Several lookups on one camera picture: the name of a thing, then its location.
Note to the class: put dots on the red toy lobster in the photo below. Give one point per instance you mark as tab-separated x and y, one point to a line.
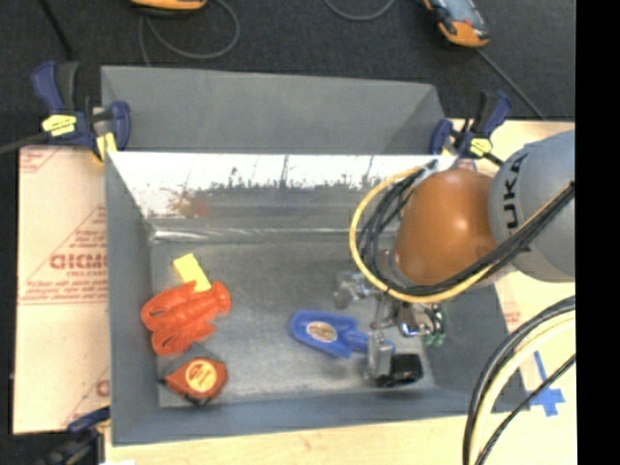
186	315

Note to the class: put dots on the grey metal bin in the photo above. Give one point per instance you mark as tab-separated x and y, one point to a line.
271	318

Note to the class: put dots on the orange tape measure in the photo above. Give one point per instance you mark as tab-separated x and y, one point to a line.
198	378

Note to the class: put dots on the blue tool with oval label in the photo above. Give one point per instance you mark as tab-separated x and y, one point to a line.
322	332

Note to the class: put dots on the brown cardboard board, red print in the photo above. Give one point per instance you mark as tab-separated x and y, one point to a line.
58	259

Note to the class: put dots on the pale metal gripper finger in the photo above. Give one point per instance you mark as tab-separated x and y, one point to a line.
350	286
380	359

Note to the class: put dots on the black cylinder on white bracket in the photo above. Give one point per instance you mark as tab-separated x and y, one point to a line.
404	368

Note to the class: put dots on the yellow flat block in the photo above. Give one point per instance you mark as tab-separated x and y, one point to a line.
190	268

